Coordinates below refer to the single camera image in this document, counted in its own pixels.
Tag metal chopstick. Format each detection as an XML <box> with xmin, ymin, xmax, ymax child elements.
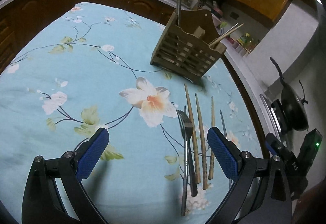
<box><xmin>220</xmin><ymin>109</ymin><xmax>233</xmax><ymax>187</ymax></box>
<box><xmin>180</xmin><ymin>105</ymin><xmax>188</xmax><ymax>216</ymax></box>

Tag wooden chopstick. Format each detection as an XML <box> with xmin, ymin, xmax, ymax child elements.
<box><xmin>209</xmin><ymin>23</ymin><xmax>239</xmax><ymax>45</ymax></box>
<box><xmin>184</xmin><ymin>83</ymin><xmax>202</xmax><ymax>184</ymax></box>
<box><xmin>195</xmin><ymin>93</ymin><xmax>208</xmax><ymax>190</ymax></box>
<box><xmin>208</xmin><ymin>96</ymin><xmax>216</xmax><ymax>180</ymax></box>
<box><xmin>211</xmin><ymin>24</ymin><xmax>245</xmax><ymax>48</ymax></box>

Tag metal fork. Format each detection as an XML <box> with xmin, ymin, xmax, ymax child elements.
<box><xmin>176</xmin><ymin>109</ymin><xmax>198</xmax><ymax>198</ymax></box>

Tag gas stove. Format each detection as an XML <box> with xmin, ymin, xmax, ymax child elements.
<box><xmin>259</xmin><ymin>91</ymin><xmax>289</xmax><ymax>149</ymax></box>

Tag wooden lower cabinets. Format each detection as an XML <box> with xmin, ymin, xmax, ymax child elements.
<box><xmin>0</xmin><ymin>0</ymin><xmax>179</xmax><ymax>75</ymax></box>

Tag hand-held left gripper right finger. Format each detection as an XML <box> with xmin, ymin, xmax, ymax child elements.
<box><xmin>207</xmin><ymin>127</ymin><xmax>292</xmax><ymax>224</ymax></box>

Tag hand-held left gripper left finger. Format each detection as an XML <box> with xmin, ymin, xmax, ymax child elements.
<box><xmin>22</xmin><ymin>127</ymin><xmax>110</xmax><ymax>224</ymax></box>

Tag white spice jar set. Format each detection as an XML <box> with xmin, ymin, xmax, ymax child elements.
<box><xmin>232</xmin><ymin>40</ymin><xmax>252</xmax><ymax>56</ymax></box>

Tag black wok with lid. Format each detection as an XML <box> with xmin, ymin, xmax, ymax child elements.
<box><xmin>269</xmin><ymin>57</ymin><xmax>310</xmax><ymax>133</ymax></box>

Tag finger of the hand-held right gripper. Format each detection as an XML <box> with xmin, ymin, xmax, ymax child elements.
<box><xmin>265</xmin><ymin>133</ymin><xmax>289</xmax><ymax>161</ymax></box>

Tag wooden utensil holder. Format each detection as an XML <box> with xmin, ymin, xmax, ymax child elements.
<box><xmin>149</xmin><ymin>8</ymin><xmax>227</xmax><ymax>85</ymax></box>

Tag floral light blue tablecloth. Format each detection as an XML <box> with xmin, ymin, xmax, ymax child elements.
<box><xmin>0</xmin><ymin>1</ymin><xmax>266</xmax><ymax>224</ymax></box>

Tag green bottle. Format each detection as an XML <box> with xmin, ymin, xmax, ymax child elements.
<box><xmin>240</xmin><ymin>32</ymin><xmax>256</xmax><ymax>47</ymax></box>

